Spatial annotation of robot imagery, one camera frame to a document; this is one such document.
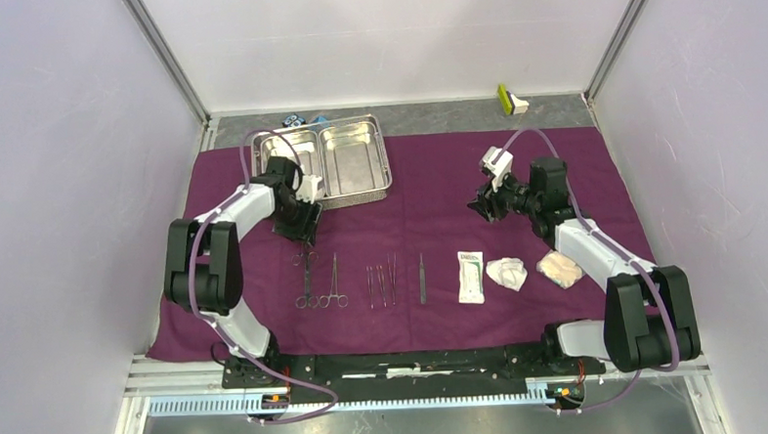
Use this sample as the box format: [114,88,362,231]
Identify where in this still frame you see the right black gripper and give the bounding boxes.
[464,165,540,224]

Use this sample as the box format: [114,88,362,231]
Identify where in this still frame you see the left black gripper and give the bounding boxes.
[271,192,325,249]

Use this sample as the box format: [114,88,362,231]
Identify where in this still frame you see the steel surgical scissors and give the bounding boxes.
[295,263,320,309]

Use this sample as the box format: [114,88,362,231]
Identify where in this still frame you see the white gauze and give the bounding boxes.
[486,257,528,291]

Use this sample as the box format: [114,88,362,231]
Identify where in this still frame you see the white sterile packet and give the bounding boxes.
[457,251,486,305]

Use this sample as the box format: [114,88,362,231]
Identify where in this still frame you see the steel scalpel handle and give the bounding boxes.
[418,253,427,305]
[387,254,397,306]

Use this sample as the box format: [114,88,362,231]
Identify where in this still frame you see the metal instrument tray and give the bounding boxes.
[244,114,393,210]

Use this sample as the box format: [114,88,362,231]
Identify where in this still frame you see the purple cloth wrap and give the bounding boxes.
[139,122,690,365]

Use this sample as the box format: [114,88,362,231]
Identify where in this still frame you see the beige gauze roll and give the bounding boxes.
[535,250,585,289]

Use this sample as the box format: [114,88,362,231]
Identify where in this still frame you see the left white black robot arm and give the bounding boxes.
[163,156,324,386]

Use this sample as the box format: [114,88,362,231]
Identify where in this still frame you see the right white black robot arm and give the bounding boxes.
[468,150,702,374]

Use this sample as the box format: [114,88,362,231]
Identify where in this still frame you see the yellow green white object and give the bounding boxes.
[496,84,530,116]

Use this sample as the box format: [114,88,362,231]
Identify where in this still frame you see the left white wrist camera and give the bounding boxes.
[295,174,325,203]

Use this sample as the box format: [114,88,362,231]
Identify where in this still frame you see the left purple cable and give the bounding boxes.
[179,126,341,430]

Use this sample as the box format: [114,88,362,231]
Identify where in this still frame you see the purple cable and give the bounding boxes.
[179,126,341,430]
[486,122,685,419]

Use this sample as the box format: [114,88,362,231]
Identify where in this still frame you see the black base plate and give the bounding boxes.
[221,342,606,404]

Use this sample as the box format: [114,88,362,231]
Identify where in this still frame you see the aluminium frame rail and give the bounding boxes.
[113,356,733,434]

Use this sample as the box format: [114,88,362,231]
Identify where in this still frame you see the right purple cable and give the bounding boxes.
[486,122,685,419]

